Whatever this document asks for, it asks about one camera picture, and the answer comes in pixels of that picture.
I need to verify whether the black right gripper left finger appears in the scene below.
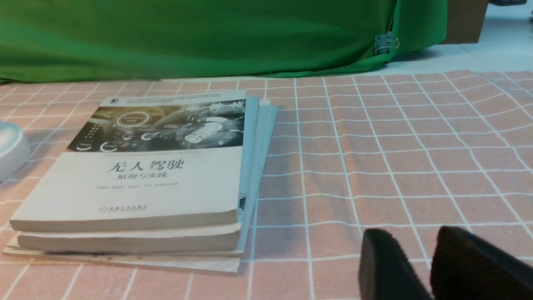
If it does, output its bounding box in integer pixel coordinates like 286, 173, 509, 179
359, 228, 432, 300

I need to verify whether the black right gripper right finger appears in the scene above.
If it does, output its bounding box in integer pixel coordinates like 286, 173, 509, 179
430, 226, 533, 300

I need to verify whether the white round lamp base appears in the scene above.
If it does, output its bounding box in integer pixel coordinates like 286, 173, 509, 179
0, 122, 32, 182

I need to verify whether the pink checkered tablecloth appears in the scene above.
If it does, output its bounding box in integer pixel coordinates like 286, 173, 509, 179
1, 71, 533, 300

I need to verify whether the bottom thin book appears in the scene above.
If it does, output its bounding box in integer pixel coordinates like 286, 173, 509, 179
2, 100, 278, 275

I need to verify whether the middle white book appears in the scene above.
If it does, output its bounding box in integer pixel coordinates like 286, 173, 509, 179
17, 96, 261, 253

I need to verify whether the white book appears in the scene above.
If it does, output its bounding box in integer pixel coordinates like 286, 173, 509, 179
8, 89, 248, 233
17, 96, 261, 253

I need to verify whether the metal binder clip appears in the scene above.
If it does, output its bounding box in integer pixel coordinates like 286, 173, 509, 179
374, 31, 400, 55

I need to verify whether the top white book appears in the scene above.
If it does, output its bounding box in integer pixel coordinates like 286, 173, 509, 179
8, 89, 248, 233

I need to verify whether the brown cardboard box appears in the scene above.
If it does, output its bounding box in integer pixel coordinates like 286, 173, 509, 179
440, 0, 489, 45

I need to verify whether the green backdrop cloth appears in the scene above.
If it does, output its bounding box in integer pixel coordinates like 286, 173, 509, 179
0, 0, 448, 83

